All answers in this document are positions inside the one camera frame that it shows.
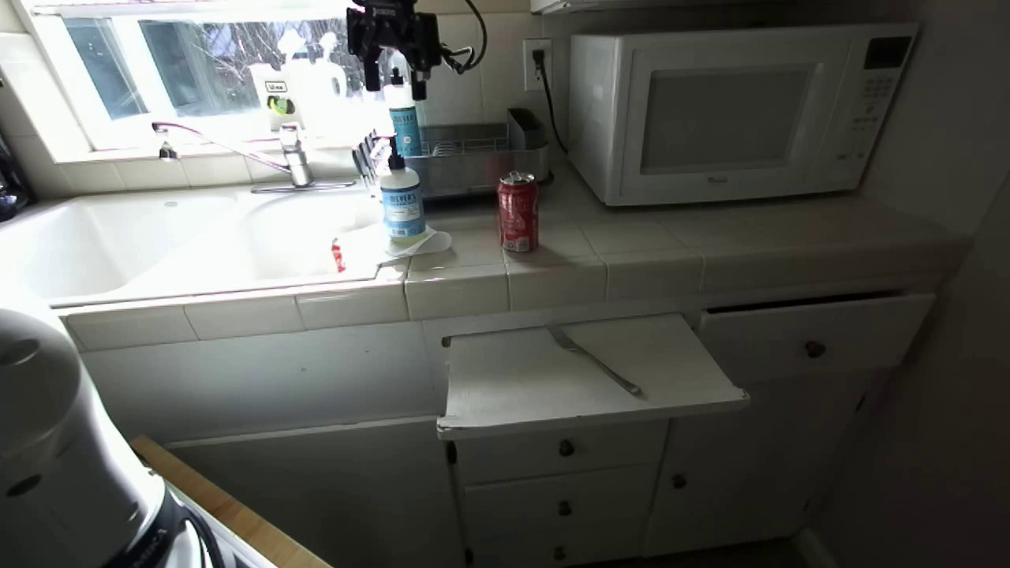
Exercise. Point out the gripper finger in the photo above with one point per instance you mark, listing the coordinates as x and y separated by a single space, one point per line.
372 75
419 85

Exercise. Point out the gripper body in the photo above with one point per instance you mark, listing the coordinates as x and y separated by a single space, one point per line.
394 31

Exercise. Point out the red soda can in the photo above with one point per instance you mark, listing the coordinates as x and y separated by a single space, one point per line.
518 214

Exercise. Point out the drawer knob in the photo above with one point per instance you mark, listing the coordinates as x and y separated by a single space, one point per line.
815 349
566 448
559 554
564 508

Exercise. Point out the wide white drawer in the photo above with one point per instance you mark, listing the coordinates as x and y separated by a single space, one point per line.
868 335

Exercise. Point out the tall soap bottle blue label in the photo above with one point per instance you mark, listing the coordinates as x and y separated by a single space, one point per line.
405 130

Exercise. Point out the row of white bottles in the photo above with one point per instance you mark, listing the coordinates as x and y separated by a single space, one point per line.
312 91

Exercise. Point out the metal dish rack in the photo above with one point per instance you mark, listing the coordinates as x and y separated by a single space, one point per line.
481 166

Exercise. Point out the chrome tap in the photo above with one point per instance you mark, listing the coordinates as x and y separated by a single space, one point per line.
296 158

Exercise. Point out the soap pump bottle blue label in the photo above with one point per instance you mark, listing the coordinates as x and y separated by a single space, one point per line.
403 205

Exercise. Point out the window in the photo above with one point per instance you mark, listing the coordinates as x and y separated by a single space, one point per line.
205 71

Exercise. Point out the white microwave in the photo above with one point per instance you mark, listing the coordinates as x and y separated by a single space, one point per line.
600 118

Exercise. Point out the small red packet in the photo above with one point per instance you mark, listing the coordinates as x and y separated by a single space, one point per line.
338 256

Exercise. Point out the white sink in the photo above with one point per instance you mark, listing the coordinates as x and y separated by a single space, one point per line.
158 237

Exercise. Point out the white pull-out board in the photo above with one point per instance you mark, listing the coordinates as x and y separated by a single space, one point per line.
521 379

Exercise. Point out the microwave door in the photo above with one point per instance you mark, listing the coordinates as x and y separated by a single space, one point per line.
734 118

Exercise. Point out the metal fork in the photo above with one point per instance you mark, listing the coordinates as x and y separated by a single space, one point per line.
596 361

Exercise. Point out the black object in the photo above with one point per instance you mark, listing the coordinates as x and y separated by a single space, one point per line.
9 185

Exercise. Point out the wide white cabinet door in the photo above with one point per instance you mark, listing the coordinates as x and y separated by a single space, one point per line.
331 497

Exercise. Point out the door knob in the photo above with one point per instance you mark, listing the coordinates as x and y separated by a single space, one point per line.
678 481

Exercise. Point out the narrow white cabinet door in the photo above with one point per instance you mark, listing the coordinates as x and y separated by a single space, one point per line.
757 465

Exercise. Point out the wall socket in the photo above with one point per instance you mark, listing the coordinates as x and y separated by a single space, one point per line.
529 75

